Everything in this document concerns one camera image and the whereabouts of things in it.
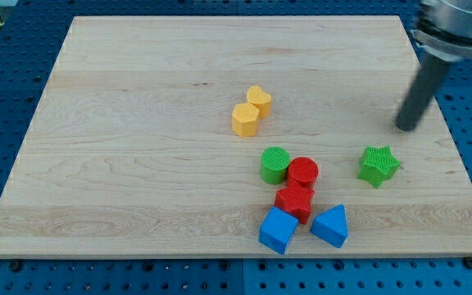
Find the yellow heart block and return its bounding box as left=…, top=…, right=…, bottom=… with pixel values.
left=246, top=85, right=272, bottom=119

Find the wooden board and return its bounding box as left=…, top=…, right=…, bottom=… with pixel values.
left=0, top=16, right=472, bottom=259

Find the blue triangle block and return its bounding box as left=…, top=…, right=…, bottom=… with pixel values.
left=310, top=204, right=348, bottom=248

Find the green star block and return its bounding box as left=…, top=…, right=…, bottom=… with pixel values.
left=357, top=146, right=401, bottom=188

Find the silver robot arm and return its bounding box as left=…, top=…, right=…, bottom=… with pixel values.
left=411, top=0, right=472, bottom=68

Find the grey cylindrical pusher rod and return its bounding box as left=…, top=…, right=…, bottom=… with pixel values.
left=394, top=52, right=451, bottom=132

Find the green cylinder block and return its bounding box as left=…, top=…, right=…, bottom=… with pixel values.
left=260, top=146, right=290, bottom=184

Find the red star block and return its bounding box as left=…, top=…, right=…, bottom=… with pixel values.
left=274, top=184, right=315, bottom=225

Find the yellow hexagon block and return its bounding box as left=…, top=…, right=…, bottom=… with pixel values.
left=231, top=102, right=260, bottom=137

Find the blue cube block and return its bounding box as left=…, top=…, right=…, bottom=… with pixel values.
left=258, top=206, right=298, bottom=255

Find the red cylinder block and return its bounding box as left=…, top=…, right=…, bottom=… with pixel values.
left=286, top=157, right=320, bottom=189

